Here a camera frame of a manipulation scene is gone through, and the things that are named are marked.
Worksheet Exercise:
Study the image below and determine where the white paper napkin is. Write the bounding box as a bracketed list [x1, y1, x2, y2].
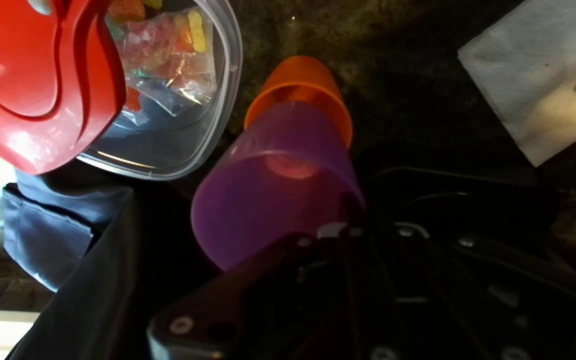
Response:
[459, 0, 576, 166]

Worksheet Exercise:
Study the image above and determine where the clear plastic food container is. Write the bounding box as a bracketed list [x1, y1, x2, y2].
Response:
[80, 0, 245, 180]

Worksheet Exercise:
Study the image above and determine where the purple translucent plastic cup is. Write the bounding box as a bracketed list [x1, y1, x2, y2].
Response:
[192, 102, 367, 269]

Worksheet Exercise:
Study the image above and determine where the orange plastic cup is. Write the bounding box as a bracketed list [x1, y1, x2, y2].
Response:
[245, 56, 355, 148]

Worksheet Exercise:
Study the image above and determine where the dark blue cloth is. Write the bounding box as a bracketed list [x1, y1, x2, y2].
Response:
[3, 181, 133, 291]

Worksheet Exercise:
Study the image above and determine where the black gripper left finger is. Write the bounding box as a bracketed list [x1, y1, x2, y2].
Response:
[148, 225, 397, 360]

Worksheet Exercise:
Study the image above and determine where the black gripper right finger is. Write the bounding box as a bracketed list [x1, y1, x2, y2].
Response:
[393, 222, 576, 360]

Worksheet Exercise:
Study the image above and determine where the red plastic pitcher lid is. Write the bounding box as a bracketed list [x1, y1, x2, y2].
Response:
[0, 0, 126, 174]

